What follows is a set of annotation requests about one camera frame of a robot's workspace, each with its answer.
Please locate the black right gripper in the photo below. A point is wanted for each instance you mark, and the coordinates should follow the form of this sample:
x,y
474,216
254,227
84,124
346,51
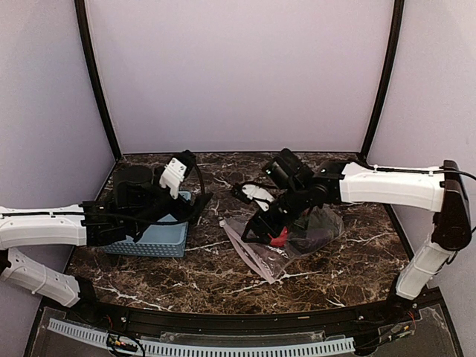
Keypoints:
x,y
257,224

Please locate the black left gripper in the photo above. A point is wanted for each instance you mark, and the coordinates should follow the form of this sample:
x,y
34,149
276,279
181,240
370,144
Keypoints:
x,y
195,210

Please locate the red fake strawberry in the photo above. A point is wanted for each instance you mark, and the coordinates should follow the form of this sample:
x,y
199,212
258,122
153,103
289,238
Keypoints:
x,y
281,240

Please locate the clear zip top bag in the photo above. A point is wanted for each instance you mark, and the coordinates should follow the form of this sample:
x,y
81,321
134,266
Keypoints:
x,y
267,261

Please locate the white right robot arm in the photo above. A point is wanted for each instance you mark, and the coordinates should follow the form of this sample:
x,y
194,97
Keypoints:
x,y
439,190

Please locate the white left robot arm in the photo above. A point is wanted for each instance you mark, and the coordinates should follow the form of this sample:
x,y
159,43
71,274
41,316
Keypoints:
x,y
85,224

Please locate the dark purple fake eggplant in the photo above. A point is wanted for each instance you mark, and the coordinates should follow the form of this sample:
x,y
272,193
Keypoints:
x,y
313,231

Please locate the light blue plastic basket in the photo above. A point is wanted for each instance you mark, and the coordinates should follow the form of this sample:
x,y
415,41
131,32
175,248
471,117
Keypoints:
x,y
165,240

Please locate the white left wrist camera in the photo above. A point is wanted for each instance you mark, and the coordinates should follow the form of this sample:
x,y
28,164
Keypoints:
x,y
172,176

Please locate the white slotted cable duct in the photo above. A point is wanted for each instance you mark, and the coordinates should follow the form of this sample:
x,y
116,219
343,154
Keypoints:
x,y
181,344

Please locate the black front rail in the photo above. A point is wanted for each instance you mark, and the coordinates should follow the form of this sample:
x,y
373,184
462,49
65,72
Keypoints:
x,y
355,319

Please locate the black left frame post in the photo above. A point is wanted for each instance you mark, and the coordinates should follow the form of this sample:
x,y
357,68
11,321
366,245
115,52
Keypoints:
x,y
94,77

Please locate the black frame post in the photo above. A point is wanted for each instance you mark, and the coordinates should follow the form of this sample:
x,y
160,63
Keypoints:
x,y
384,82
94,77

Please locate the black right frame post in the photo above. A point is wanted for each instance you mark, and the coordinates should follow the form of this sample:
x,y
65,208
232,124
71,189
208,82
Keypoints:
x,y
384,82

